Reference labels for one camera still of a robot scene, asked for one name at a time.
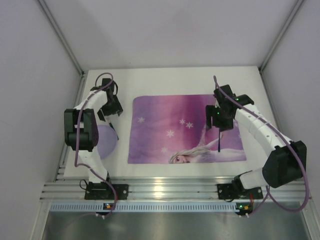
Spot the blue metal spoon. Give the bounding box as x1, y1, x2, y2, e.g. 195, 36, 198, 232
217, 128, 222, 153

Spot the lilac plastic plate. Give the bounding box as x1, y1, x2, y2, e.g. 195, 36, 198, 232
97, 124, 118, 160

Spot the purple Frozen placemat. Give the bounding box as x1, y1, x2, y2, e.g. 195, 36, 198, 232
127, 94, 247, 164

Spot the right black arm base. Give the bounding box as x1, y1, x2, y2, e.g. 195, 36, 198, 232
216, 175, 264, 202

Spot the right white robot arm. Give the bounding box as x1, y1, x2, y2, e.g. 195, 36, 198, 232
205, 85, 307, 192

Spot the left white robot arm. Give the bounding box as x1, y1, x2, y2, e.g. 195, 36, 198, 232
63, 76, 123, 184

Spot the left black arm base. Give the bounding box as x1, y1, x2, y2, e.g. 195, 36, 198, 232
79, 179, 129, 200

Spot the blue handled fork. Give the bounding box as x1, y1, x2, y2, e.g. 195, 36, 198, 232
108, 122, 119, 141

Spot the aluminium mounting rail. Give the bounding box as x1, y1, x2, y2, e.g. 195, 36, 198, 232
39, 174, 312, 201

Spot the perforated cable duct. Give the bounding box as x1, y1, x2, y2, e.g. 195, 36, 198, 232
50, 202, 253, 214

